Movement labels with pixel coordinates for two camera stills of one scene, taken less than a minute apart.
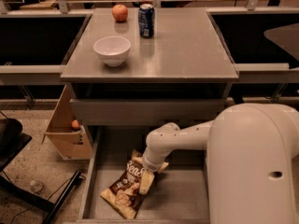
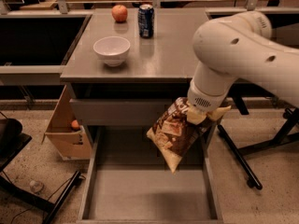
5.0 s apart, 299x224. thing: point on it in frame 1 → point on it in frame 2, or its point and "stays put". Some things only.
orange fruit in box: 75,123 stays put
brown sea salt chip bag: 123,194 → 175,135
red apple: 120,13 stays put
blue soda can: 147,21 stays put
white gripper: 151,165 → 204,99
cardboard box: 63,131 stays put
